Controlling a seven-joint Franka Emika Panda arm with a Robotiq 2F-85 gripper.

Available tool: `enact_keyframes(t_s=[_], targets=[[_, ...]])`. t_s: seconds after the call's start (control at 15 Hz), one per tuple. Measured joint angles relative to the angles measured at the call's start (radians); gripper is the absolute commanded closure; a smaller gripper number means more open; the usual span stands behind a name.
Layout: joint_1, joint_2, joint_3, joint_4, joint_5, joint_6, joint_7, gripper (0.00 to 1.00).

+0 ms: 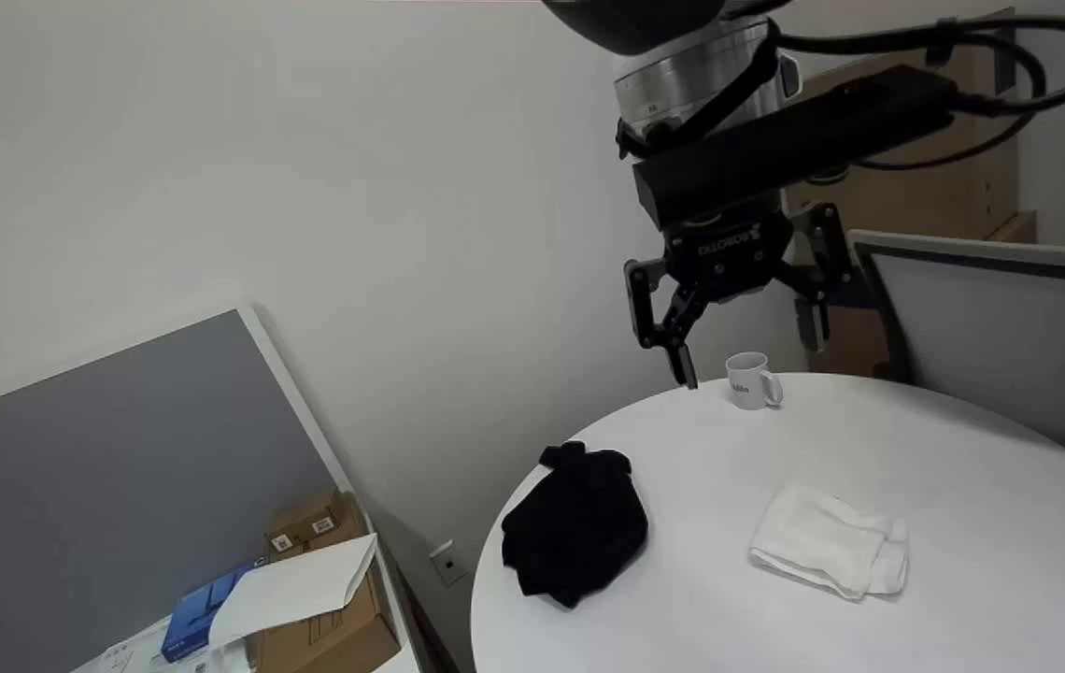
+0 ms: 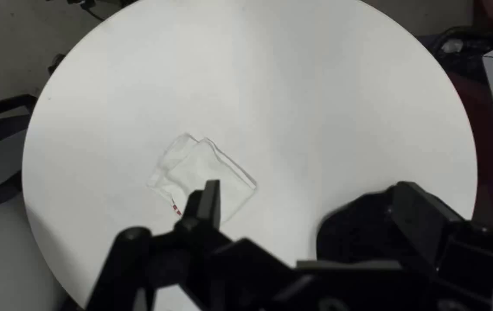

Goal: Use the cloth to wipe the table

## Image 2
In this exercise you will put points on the white cloth with red stripe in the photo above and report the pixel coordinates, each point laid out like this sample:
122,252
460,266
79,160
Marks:
186,164

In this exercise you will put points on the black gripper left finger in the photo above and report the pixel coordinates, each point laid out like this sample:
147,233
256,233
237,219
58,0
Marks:
202,209

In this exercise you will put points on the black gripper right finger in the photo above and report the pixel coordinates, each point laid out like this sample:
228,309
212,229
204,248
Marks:
401,222

